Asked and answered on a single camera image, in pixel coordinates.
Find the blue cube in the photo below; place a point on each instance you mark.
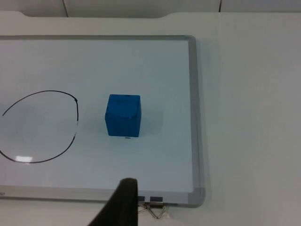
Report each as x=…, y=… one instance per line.
x=122, y=117

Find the silver binder clip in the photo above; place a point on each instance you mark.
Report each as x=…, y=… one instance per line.
x=141, y=199
x=156, y=199

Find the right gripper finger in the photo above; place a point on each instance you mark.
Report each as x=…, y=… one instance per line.
x=122, y=207

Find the grey-framed whiteboard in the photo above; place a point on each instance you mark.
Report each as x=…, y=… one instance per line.
x=145, y=68

